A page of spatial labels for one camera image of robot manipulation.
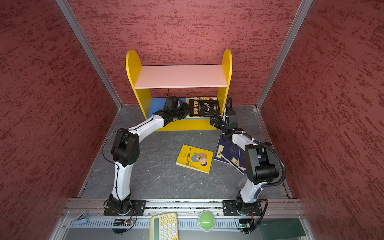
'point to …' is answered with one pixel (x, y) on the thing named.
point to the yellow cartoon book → (195, 158)
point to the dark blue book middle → (227, 152)
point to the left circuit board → (122, 222)
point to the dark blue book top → (239, 160)
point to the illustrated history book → (202, 98)
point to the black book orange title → (204, 107)
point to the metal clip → (81, 216)
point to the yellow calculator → (164, 227)
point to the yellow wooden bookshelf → (186, 97)
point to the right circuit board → (245, 223)
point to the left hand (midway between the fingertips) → (193, 110)
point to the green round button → (206, 220)
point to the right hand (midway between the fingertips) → (214, 122)
